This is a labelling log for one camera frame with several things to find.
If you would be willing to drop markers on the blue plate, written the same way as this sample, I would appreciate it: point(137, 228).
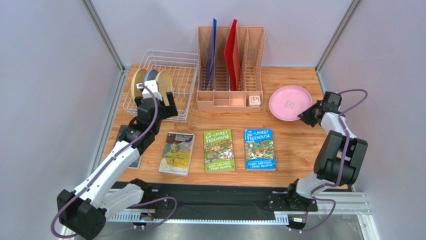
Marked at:
point(150, 75)

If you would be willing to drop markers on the blue 26-storey treehouse book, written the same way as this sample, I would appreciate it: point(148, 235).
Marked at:
point(259, 150)

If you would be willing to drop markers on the aluminium frame post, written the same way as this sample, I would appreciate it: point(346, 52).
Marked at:
point(344, 22)
point(97, 22)

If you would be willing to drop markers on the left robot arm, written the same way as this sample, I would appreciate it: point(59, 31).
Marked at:
point(86, 209)

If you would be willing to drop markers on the beige plate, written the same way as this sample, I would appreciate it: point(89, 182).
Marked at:
point(165, 85)

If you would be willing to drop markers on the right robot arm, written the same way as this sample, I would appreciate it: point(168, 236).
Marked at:
point(340, 158)

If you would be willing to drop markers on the green 65-storey treehouse book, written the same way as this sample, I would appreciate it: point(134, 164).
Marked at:
point(218, 151)

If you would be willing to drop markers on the white power adapter cube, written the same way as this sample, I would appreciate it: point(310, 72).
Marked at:
point(254, 101)

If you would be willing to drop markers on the blue folder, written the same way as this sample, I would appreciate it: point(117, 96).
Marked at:
point(211, 54)

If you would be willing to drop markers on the brideshead revisited book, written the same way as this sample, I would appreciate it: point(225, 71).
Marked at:
point(177, 154)

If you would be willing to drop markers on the red folder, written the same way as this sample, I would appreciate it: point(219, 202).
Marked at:
point(231, 56)

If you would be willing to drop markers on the tan plate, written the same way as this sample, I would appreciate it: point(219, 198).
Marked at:
point(138, 78)

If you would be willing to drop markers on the aluminium frame post right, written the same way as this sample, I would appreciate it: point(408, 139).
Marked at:
point(344, 22)

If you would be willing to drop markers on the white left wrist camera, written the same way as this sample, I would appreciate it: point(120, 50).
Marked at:
point(151, 90)

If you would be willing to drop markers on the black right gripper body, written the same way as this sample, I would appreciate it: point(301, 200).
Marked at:
point(309, 115)

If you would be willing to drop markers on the aluminium frame post left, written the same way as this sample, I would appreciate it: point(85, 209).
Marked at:
point(97, 22)

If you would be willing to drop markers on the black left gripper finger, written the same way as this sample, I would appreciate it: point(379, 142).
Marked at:
point(171, 108)
point(137, 101)

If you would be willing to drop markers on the pink plastic file organizer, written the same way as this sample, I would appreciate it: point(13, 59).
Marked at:
point(218, 97)

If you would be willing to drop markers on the pink plate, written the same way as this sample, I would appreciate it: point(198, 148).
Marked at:
point(288, 102)

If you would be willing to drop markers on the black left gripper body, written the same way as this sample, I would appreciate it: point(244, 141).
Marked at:
point(163, 113)

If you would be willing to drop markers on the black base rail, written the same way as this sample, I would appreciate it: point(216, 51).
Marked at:
point(197, 202)

